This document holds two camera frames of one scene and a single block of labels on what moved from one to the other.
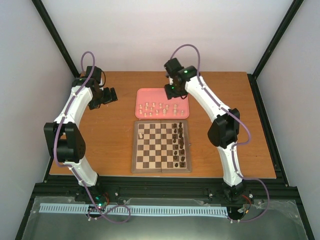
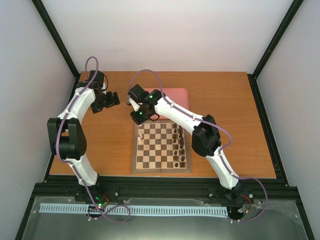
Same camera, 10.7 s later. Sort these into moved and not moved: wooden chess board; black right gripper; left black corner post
Moved: black right gripper
Not moved: left black corner post; wooden chess board
